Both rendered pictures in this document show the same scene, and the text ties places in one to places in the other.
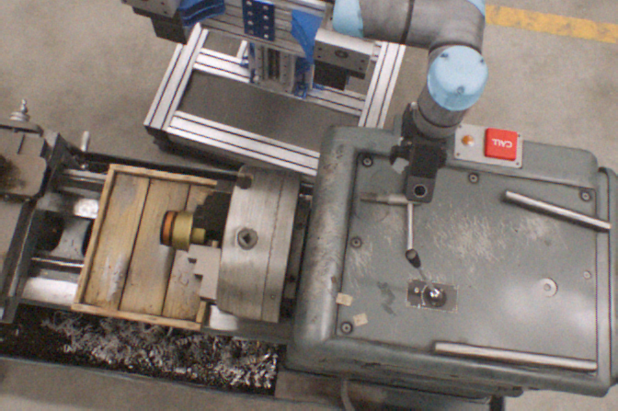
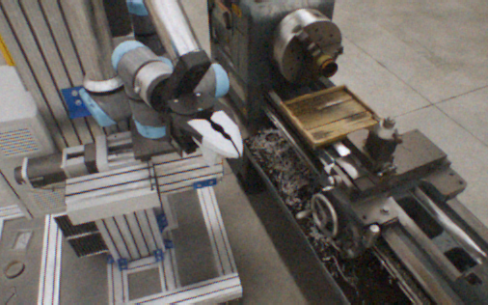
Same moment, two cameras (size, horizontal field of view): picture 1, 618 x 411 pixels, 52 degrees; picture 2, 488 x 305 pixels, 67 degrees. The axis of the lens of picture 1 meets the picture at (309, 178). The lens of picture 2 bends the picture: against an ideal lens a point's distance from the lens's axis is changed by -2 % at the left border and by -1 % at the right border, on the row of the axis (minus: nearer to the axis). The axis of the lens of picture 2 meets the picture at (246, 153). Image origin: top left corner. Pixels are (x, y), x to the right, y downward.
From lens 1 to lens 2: 185 cm
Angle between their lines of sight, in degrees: 55
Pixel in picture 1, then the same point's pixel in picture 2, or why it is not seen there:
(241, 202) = (307, 20)
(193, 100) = (204, 273)
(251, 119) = (197, 235)
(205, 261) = (330, 50)
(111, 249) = (348, 125)
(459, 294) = not seen: outside the picture
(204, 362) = not seen: hidden behind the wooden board
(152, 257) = (337, 112)
